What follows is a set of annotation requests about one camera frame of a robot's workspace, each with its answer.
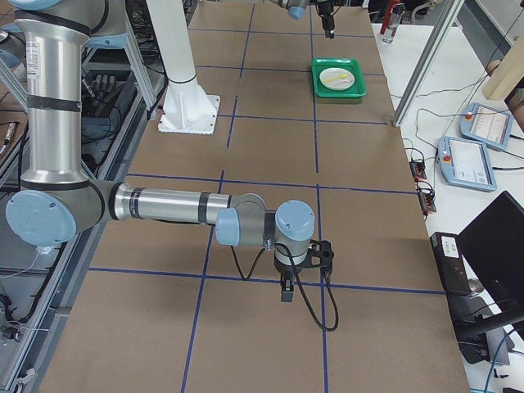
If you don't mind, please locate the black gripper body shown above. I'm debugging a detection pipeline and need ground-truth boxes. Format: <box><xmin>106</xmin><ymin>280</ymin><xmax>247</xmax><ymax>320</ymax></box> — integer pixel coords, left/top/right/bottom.
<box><xmin>315</xmin><ymin>0</ymin><xmax>335</xmax><ymax>34</ymax></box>
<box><xmin>273</xmin><ymin>257</ymin><xmax>314</xmax><ymax>279</ymax></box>

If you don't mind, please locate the yellow plastic spoon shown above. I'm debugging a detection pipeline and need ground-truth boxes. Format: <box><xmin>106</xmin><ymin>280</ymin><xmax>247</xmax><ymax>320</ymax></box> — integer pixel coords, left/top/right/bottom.
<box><xmin>324</xmin><ymin>74</ymin><xmax>350</xmax><ymax>83</ymax></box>

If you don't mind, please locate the white round plate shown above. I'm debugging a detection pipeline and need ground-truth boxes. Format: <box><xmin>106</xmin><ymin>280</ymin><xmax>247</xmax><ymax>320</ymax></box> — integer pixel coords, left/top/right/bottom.
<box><xmin>319</xmin><ymin>67</ymin><xmax>355</xmax><ymax>91</ymax></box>

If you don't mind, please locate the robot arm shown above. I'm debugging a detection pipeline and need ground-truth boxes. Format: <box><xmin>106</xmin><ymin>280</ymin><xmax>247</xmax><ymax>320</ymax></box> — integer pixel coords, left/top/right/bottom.
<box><xmin>271</xmin><ymin>0</ymin><xmax>336</xmax><ymax>39</ymax></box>

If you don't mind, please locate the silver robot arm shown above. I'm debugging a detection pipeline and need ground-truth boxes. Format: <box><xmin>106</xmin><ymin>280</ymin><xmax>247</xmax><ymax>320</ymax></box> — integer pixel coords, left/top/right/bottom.
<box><xmin>6</xmin><ymin>1</ymin><xmax>314</xmax><ymax>301</ymax></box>

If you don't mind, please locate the green plastic tray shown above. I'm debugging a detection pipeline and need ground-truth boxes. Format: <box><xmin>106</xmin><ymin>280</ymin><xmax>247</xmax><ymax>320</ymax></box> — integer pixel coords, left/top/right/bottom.
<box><xmin>310</xmin><ymin>57</ymin><xmax>367</xmax><ymax>99</ymax></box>

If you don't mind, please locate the red cap water bottle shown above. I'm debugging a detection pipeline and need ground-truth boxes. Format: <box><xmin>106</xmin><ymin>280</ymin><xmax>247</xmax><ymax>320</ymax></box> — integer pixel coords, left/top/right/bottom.
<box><xmin>382</xmin><ymin>2</ymin><xmax>405</xmax><ymax>43</ymax></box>

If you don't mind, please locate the far orange connector board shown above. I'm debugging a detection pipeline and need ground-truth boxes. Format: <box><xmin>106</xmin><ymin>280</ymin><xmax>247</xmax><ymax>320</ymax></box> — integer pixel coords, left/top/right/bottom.
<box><xmin>409</xmin><ymin>148</ymin><xmax>427</xmax><ymax>180</ymax></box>

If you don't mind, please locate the orange connector board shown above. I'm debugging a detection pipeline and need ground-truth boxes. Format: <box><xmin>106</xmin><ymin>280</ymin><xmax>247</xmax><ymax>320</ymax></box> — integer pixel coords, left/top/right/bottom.
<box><xmin>415</xmin><ymin>180</ymin><xmax>436</xmax><ymax>217</ymax></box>
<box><xmin>409</xmin><ymin>148</ymin><xmax>427</xmax><ymax>180</ymax></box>

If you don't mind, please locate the near orange connector board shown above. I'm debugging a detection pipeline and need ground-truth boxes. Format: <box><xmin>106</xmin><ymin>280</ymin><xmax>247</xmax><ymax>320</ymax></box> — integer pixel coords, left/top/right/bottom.
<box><xmin>415</xmin><ymin>180</ymin><xmax>436</xmax><ymax>217</ymax></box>

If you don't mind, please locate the black desktop computer box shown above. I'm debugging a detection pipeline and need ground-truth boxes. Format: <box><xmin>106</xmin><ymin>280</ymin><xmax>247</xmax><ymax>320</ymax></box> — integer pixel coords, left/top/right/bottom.
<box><xmin>430</xmin><ymin>232</ymin><xmax>470</xmax><ymax>296</ymax></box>

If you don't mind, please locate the far teach pendant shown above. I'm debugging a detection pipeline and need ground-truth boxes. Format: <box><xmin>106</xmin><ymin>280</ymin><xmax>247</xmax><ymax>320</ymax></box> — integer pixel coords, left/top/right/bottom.
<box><xmin>459</xmin><ymin>102</ymin><xmax>514</xmax><ymax>151</ymax></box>

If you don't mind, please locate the teach pendant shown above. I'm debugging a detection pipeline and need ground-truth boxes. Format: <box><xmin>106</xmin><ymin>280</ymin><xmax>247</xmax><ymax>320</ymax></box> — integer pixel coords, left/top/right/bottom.
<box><xmin>437</xmin><ymin>136</ymin><xmax>497</xmax><ymax>192</ymax></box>
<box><xmin>459</xmin><ymin>102</ymin><xmax>514</xmax><ymax>151</ymax></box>

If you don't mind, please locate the near teach pendant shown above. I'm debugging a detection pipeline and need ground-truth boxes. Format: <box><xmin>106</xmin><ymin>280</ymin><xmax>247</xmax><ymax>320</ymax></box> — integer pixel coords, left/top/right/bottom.
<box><xmin>437</xmin><ymin>136</ymin><xmax>497</xmax><ymax>192</ymax></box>

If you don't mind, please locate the black monitor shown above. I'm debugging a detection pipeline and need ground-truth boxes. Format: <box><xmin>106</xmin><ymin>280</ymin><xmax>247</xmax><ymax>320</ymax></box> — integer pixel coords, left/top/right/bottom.
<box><xmin>458</xmin><ymin>191</ymin><xmax>523</xmax><ymax>323</ymax></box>

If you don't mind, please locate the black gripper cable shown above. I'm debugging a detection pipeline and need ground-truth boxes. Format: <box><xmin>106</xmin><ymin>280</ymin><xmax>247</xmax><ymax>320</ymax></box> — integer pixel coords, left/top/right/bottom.
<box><xmin>230</xmin><ymin>242</ymin><xmax>340</xmax><ymax>332</ymax></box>

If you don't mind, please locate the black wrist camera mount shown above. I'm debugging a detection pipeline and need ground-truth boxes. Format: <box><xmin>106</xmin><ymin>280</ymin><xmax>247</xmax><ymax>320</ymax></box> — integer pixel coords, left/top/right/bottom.
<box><xmin>307</xmin><ymin>239</ymin><xmax>334</xmax><ymax>283</ymax></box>

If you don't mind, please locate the grey aluminium post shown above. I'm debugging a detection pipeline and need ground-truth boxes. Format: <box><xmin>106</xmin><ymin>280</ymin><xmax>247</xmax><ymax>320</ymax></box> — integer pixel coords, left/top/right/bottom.
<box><xmin>392</xmin><ymin>0</ymin><xmax>465</xmax><ymax>127</ymax></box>

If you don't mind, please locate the white camera stand column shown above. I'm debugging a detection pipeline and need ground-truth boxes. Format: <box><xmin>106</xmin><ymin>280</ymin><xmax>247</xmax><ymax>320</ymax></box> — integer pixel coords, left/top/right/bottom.
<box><xmin>147</xmin><ymin>0</ymin><xmax>220</xmax><ymax>135</ymax></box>

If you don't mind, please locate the blue network cable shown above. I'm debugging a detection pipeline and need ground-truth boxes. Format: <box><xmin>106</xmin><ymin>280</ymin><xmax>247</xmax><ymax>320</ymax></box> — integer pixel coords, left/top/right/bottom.
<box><xmin>481</xmin><ymin>327</ymin><xmax>517</xmax><ymax>393</ymax></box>

